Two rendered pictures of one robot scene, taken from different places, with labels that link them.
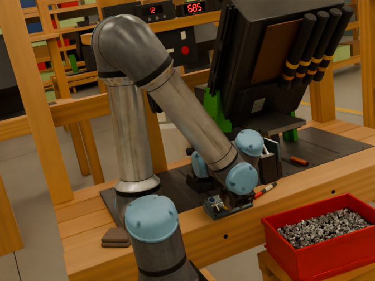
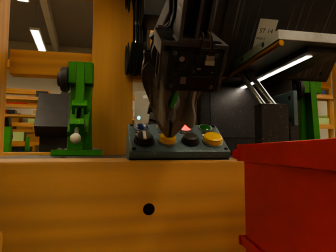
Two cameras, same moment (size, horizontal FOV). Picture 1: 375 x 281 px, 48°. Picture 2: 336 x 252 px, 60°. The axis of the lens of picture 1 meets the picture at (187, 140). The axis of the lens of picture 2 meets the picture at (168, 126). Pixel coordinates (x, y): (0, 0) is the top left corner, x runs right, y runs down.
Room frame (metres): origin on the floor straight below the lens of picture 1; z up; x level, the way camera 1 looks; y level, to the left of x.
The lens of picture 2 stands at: (0.85, -0.15, 0.91)
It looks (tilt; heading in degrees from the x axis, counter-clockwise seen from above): 5 degrees up; 8
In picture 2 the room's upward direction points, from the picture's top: straight up
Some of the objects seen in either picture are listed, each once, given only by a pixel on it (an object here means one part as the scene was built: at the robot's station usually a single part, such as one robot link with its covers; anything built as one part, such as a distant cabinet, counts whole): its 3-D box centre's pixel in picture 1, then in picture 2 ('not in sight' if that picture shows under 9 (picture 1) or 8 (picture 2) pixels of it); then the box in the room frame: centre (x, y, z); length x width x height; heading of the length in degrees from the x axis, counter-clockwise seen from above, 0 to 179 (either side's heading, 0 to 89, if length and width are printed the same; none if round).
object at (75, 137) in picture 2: not in sight; (76, 133); (1.56, 0.19, 0.96); 0.06 x 0.03 x 0.06; 19
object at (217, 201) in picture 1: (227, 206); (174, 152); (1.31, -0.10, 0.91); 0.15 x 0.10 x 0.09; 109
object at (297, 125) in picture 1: (258, 119); (263, 69); (1.58, -0.29, 1.11); 0.39 x 0.16 x 0.03; 19
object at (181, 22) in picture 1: (188, 20); not in sight; (1.90, -0.09, 1.52); 0.90 x 0.25 x 0.04; 109
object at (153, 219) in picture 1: (154, 229); not in sight; (0.87, 0.11, 1.11); 0.13 x 0.12 x 0.14; 17
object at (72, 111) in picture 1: (190, 83); (185, 72); (2.00, -0.06, 1.23); 1.30 x 0.05 x 0.09; 109
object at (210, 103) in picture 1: (217, 114); not in sight; (1.57, -0.13, 1.17); 0.13 x 0.12 x 0.20; 109
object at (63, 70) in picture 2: not in sight; (63, 79); (1.63, 0.27, 1.12); 0.07 x 0.03 x 0.08; 19
